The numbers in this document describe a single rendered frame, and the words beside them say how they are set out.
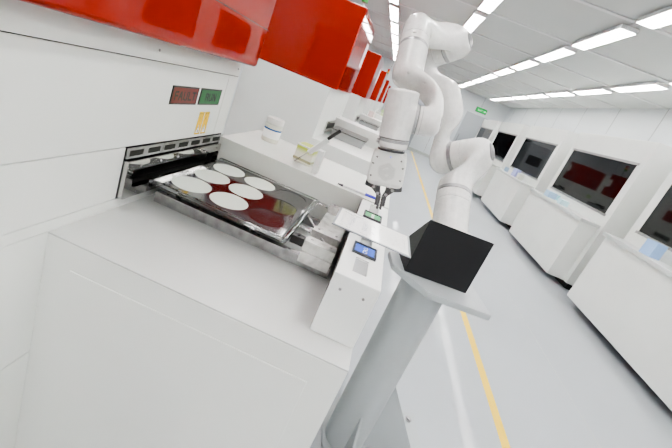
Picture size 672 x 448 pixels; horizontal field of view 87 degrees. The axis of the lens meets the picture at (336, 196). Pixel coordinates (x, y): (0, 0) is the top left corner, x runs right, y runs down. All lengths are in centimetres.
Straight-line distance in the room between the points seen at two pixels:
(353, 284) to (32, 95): 60
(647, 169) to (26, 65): 535
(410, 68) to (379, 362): 97
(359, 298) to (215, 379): 33
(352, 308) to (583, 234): 483
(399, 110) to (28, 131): 75
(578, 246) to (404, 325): 432
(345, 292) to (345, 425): 95
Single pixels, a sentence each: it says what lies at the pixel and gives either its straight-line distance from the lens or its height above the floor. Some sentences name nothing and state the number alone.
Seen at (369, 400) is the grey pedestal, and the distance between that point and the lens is 148.
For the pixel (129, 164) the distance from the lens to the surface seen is 93.
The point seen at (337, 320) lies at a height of 87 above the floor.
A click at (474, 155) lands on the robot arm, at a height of 122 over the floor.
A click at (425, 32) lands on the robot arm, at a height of 150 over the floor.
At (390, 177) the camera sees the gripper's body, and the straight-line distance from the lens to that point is 99.
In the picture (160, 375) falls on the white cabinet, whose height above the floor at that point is 62.
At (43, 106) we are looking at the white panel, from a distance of 75.
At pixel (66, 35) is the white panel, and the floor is 118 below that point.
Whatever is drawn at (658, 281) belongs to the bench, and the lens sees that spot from 415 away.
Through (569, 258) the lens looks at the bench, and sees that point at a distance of 546.
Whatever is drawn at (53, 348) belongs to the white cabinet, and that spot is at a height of 56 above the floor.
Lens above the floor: 127
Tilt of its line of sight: 17 degrees down
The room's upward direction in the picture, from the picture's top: 22 degrees clockwise
